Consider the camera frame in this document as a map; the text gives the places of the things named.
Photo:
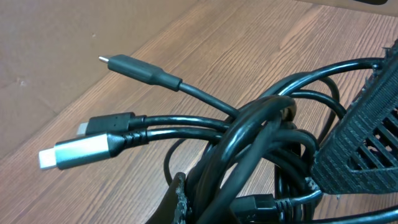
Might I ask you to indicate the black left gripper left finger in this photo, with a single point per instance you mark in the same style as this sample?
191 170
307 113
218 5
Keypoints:
173 208

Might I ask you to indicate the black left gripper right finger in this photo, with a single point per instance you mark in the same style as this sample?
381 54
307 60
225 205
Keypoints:
360 154

